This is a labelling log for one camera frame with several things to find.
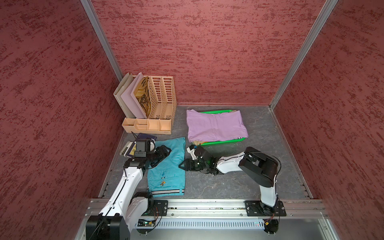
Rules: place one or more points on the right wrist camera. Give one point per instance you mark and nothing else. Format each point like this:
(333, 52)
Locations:
(198, 153)

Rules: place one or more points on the lilac folder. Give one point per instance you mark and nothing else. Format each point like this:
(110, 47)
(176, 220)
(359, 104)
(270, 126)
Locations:
(131, 101)

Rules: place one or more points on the purple pants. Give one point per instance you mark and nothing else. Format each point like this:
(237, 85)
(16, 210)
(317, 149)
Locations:
(216, 126)

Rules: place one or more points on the beige plastic file organizer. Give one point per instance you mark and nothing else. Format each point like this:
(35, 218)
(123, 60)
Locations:
(163, 108)

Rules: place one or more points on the brown patterned book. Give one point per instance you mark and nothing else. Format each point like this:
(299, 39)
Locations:
(141, 93)

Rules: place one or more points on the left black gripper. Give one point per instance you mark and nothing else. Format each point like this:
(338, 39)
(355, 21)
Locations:
(162, 153)

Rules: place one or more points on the grey folder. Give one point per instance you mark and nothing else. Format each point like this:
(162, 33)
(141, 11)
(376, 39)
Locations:
(119, 94)

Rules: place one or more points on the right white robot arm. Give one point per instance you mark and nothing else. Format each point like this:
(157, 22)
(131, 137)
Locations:
(259, 166)

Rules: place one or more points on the teal shorts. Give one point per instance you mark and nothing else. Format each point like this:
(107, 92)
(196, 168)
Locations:
(167, 179)

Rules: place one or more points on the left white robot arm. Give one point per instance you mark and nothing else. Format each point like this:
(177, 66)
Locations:
(125, 208)

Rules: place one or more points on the right aluminium corner post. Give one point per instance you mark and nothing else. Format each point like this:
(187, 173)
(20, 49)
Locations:
(316, 28)

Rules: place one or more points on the dark blue notebook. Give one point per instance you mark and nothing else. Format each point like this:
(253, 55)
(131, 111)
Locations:
(130, 147)

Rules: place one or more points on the khaki pants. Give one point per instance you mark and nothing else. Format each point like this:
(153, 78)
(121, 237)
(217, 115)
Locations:
(198, 143)

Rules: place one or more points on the green plastic basket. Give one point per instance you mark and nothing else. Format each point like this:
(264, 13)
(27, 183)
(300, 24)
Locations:
(222, 141)

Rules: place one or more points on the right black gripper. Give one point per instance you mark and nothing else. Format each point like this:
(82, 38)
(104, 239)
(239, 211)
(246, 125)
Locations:
(187, 167)

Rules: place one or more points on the left aluminium corner post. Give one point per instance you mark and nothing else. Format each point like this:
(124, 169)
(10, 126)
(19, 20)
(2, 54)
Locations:
(95, 22)

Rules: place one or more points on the aluminium corner post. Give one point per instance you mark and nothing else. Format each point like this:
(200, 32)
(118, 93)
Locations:
(316, 28)
(95, 22)

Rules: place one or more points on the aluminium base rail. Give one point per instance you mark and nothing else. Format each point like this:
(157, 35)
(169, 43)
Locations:
(233, 214)

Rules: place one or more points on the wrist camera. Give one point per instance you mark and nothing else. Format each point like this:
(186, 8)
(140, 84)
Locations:
(144, 147)
(198, 153)

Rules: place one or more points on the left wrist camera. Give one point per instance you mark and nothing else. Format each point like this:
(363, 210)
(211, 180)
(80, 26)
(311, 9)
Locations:
(144, 147)

